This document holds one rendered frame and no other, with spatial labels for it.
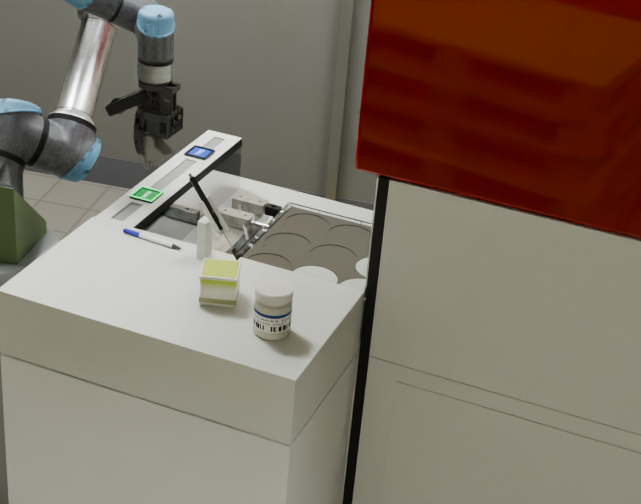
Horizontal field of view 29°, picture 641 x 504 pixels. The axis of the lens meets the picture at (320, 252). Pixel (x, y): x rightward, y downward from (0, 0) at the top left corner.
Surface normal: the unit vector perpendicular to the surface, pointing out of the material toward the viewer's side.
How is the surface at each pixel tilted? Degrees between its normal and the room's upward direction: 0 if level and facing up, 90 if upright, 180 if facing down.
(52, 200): 0
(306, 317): 0
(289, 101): 90
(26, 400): 90
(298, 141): 90
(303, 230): 0
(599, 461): 90
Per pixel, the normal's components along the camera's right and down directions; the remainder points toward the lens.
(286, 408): -0.38, 0.43
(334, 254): 0.07, -0.87
